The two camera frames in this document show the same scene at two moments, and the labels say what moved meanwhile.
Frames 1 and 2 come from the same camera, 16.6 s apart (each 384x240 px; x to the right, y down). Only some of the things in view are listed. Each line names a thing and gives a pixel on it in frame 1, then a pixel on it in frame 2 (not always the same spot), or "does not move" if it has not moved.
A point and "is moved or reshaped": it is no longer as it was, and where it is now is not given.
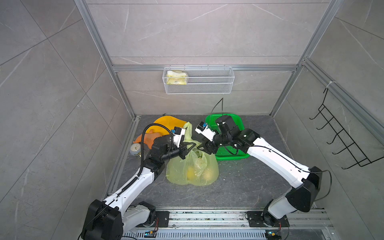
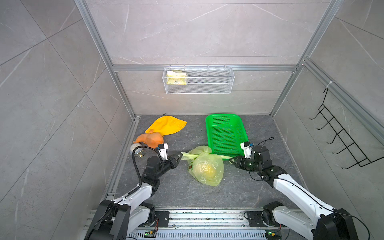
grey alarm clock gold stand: x=135 y=149 does not move
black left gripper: x=183 y=150 → x=172 y=163
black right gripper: x=207 y=147 → x=239 y=162
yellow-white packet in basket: x=176 y=77 does not move
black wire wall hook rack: x=361 y=159 does not move
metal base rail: x=234 y=224 does not move
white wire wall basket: x=198 y=80 does not move
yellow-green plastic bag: x=199 y=168 is moved or reshaped
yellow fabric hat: x=170 y=122 does not move
